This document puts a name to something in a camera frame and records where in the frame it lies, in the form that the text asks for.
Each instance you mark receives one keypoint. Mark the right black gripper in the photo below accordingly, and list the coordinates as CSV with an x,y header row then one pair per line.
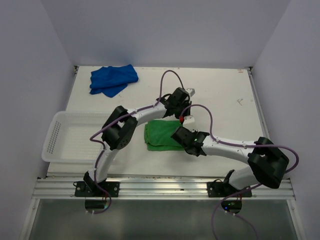
x,y
194,132

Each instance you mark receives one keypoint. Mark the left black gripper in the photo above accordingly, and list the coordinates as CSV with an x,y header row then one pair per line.
x,y
187,103

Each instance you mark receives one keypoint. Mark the green microfiber towel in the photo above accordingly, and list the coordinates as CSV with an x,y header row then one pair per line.
x,y
157,136

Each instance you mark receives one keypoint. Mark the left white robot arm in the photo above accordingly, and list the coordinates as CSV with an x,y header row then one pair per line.
x,y
119,128

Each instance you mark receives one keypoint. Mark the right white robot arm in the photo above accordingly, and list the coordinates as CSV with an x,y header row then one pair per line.
x,y
266,163

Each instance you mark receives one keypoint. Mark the blue microfiber towel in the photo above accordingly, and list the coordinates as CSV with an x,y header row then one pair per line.
x,y
111,80

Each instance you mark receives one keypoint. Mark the clear plastic basket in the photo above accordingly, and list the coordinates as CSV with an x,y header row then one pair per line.
x,y
68,137

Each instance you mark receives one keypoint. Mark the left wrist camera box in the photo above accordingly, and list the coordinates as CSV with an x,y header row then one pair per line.
x,y
190,91

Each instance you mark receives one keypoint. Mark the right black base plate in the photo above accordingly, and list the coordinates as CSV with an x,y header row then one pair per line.
x,y
218,189

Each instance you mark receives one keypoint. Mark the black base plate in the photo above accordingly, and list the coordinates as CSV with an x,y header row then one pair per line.
x,y
218,189
82,190

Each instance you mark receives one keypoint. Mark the aluminium mounting rail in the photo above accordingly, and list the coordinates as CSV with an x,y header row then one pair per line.
x,y
154,188

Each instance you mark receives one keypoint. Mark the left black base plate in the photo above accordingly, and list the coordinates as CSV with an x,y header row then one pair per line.
x,y
82,190

